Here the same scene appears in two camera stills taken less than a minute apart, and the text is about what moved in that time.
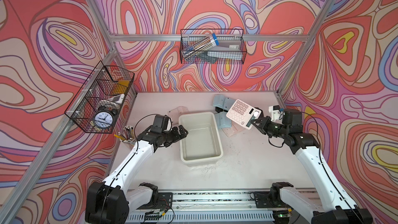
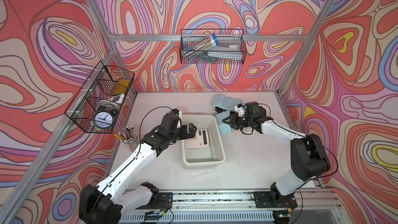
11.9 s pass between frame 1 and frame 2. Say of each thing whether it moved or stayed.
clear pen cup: stayed
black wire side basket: stayed
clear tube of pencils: stayed
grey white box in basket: stayed
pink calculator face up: moved
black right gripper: moved
